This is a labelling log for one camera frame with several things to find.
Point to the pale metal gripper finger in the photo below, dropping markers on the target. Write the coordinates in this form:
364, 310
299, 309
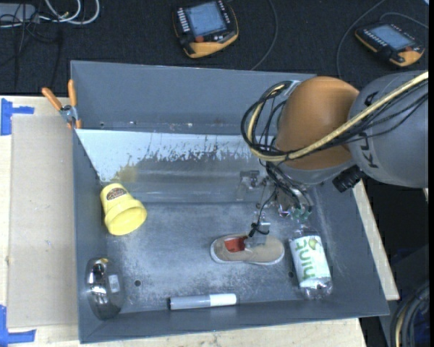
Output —
250, 179
262, 234

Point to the yellow plastic cup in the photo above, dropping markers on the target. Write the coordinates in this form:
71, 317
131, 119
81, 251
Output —
123, 212

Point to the grey and white marker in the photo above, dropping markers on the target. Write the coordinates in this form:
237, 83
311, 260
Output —
199, 301

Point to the grey metal bin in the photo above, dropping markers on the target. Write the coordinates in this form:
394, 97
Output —
181, 237

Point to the tan shoe with red insole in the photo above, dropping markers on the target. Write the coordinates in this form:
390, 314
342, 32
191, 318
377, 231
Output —
267, 253

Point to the clear bottle with white-green label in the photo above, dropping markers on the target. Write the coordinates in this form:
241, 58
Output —
310, 262

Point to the black cylinder on white bracket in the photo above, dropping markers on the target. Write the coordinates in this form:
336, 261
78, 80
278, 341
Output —
348, 179

